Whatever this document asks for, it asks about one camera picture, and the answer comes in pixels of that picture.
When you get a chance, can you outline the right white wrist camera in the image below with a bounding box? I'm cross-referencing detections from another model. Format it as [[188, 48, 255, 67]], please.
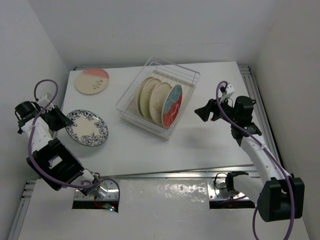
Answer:
[[220, 84, 235, 103]]

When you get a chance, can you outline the white wire dish rack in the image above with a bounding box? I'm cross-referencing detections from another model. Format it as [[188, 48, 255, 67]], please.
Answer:
[[116, 57, 200, 139]]

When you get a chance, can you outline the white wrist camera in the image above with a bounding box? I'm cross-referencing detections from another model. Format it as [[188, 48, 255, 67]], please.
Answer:
[[220, 84, 235, 103], [36, 92, 54, 111]]

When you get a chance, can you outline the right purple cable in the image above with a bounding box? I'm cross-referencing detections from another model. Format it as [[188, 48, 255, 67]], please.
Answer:
[[215, 80, 296, 240]]

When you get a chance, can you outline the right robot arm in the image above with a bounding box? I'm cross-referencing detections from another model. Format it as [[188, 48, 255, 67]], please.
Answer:
[[194, 96, 305, 222]]

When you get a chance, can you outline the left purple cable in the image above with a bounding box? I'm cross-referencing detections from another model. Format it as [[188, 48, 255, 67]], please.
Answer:
[[26, 79, 121, 190]]

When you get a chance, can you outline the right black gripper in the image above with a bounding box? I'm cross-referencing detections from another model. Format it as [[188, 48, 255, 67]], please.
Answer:
[[194, 94, 238, 125]]

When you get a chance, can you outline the blue floral rimmed plate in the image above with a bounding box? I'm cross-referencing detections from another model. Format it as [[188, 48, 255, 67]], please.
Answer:
[[65, 109, 109, 147]]

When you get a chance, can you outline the small circuit board with LEDs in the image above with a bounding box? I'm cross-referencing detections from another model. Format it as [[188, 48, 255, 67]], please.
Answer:
[[94, 197, 116, 212]]

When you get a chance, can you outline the cream plate with leaf sprig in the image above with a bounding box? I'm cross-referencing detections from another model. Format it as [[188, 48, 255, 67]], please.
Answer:
[[149, 82, 172, 125]]

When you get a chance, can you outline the purple cable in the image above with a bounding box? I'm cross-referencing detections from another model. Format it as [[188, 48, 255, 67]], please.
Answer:
[[215, 80, 296, 240], [26, 79, 121, 190]]

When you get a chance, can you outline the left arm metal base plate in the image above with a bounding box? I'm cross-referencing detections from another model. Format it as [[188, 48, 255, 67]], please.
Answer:
[[73, 179, 120, 202]]

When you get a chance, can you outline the cream and green plate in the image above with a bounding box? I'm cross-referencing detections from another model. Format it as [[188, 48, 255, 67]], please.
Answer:
[[136, 76, 161, 120]]

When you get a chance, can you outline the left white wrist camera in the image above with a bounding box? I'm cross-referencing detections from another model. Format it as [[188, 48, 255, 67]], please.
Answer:
[[36, 92, 54, 111]]

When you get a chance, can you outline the red and blue plate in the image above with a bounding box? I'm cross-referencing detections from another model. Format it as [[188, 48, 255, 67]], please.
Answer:
[[161, 84, 183, 128]]

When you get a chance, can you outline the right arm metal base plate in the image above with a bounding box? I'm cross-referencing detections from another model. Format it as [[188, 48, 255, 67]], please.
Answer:
[[207, 172, 249, 202]]

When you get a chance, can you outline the aluminium frame rail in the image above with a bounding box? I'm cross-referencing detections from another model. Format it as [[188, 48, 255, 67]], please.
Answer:
[[238, 66, 286, 170]]

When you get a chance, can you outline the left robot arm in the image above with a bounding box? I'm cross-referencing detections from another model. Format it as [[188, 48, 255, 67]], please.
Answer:
[[15, 101, 100, 196]]

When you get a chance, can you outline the cream and pink plate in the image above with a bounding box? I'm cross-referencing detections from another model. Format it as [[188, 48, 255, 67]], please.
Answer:
[[74, 68, 110, 95]]

